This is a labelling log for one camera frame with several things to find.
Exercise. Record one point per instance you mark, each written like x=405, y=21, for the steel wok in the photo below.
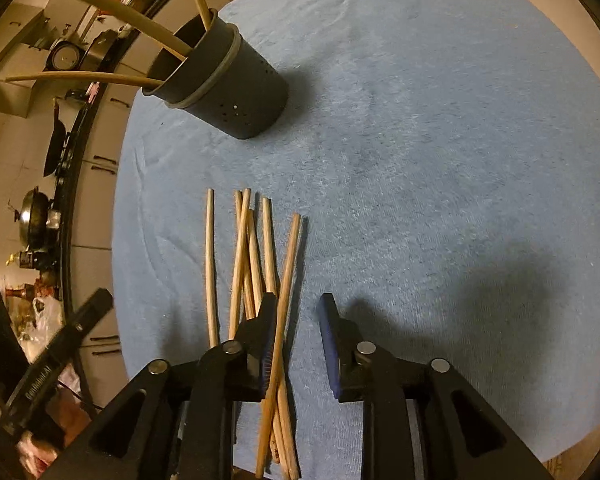
x=32, y=220

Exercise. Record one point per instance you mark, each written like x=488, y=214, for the blue towel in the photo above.
x=430, y=160

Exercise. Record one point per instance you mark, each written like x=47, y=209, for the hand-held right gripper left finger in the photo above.
x=269, y=347

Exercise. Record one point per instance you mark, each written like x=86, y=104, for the black kitchen countertop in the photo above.
x=77, y=160

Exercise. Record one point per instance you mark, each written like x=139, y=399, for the white cabinets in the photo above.
x=10, y=35
x=97, y=210

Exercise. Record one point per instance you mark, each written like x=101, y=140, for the white upper cabinets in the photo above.
x=10, y=35

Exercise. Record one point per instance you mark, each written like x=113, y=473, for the white plastic bag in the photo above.
x=45, y=315

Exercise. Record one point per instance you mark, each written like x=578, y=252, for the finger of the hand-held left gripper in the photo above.
x=92, y=312

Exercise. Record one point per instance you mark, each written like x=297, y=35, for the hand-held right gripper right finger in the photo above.
x=328, y=347

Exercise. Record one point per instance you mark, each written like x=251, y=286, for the white lower cabinets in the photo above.
x=97, y=210

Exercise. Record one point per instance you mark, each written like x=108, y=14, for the person's left hand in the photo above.
x=37, y=455

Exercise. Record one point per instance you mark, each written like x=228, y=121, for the black frying pan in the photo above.
x=55, y=145

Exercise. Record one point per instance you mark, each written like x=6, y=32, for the rice cooker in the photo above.
x=62, y=55

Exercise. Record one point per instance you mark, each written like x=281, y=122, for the dark perforated utensil holder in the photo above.
x=250, y=90

